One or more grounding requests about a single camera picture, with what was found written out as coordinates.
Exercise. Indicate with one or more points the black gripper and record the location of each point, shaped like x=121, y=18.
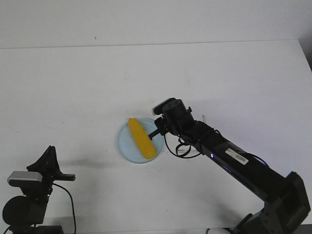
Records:
x=41, y=164
x=162, y=128

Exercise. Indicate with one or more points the yellow toy corn cob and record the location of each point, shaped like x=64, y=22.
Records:
x=141, y=139

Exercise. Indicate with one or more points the light blue round plate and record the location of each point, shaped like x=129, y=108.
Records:
x=128, y=148

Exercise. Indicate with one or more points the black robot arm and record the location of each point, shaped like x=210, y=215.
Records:
x=286, y=203
x=25, y=213

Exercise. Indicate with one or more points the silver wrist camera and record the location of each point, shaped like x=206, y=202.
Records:
x=24, y=178
x=157, y=110

